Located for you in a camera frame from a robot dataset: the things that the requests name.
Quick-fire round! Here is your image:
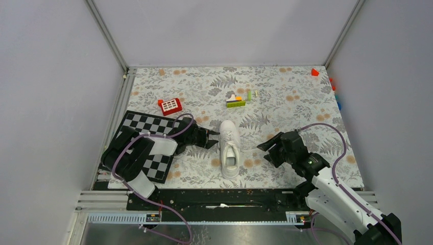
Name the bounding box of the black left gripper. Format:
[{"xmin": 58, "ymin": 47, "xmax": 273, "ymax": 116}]
[{"xmin": 185, "ymin": 126, "xmax": 219, "ymax": 148}]

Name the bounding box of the white sneaker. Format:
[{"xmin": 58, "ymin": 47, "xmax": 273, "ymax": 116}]
[{"xmin": 219, "ymin": 120, "xmax": 259, "ymax": 180}]

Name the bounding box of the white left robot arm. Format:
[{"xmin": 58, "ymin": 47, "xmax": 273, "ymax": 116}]
[{"xmin": 101, "ymin": 114, "xmax": 219, "ymax": 210}]

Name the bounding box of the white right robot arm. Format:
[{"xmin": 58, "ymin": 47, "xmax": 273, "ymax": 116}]
[{"xmin": 258, "ymin": 131, "xmax": 402, "ymax": 244}]

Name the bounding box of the green toy brick stack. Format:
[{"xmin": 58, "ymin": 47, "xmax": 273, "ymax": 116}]
[{"xmin": 226, "ymin": 94, "xmax": 246, "ymax": 108}]

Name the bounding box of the floral patterned table mat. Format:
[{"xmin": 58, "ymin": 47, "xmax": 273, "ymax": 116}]
[{"xmin": 127, "ymin": 66, "xmax": 364, "ymax": 189}]

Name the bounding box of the red white grid toy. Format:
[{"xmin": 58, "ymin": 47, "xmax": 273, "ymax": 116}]
[{"xmin": 157, "ymin": 98, "xmax": 183, "ymax": 116}]

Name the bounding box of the black white chessboard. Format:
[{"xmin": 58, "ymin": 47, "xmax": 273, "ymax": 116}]
[{"xmin": 101, "ymin": 110, "xmax": 191, "ymax": 184}]

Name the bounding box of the red triangular block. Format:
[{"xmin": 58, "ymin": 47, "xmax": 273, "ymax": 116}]
[{"xmin": 311, "ymin": 68, "xmax": 320, "ymax": 77}]

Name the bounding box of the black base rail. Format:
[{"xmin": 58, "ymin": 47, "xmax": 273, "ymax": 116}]
[{"xmin": 126, "ymin": 189, "xmax": 314, "ymax": 218}]

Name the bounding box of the grey slotted cable duct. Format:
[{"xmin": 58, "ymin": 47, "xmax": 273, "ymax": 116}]
[{"xmin": 88, "ymin": 210, "xmax": 311, "ymax": 226}]

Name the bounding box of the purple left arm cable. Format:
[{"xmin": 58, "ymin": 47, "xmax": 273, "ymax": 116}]
[{"xmin": 111, "ymin": 113, "xmax": 195, "ymax": 244}]

